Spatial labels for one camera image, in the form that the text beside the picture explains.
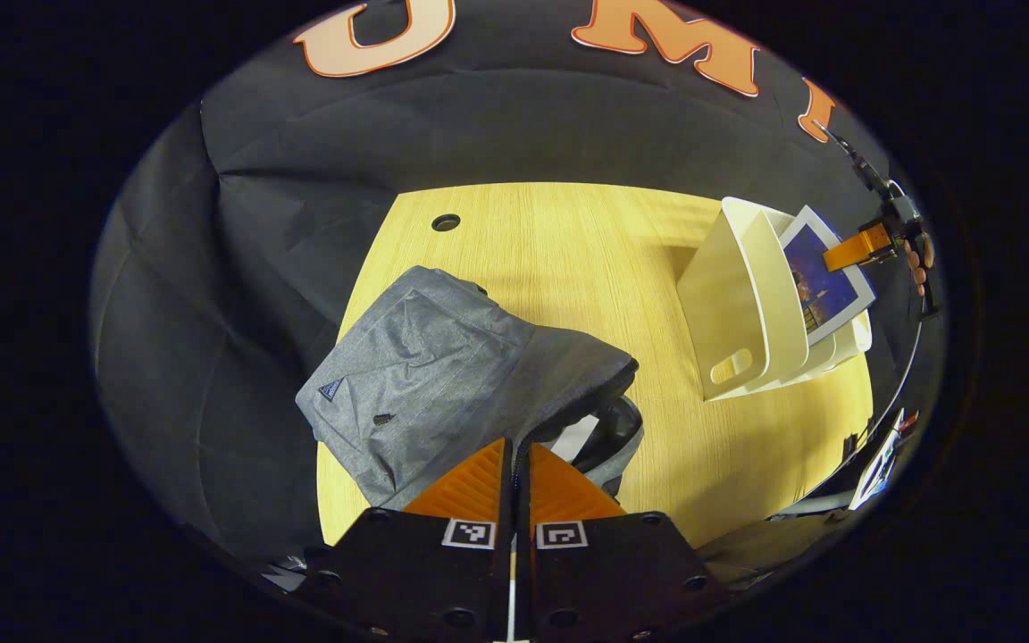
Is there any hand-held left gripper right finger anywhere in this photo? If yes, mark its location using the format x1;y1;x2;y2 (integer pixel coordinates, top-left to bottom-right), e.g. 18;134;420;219
515;442;732;643

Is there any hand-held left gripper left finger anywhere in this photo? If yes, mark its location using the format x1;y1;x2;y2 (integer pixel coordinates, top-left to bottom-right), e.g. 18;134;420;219
296;437;515;643

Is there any white bookshelf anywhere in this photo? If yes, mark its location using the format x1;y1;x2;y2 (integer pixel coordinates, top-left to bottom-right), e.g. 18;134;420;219
675;196;874;403

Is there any grey schoolbag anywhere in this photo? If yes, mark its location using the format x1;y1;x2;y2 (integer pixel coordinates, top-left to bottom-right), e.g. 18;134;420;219
296;265;645;510

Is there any grey pole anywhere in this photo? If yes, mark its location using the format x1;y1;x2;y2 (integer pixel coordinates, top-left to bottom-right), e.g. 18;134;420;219
769;496;855;521

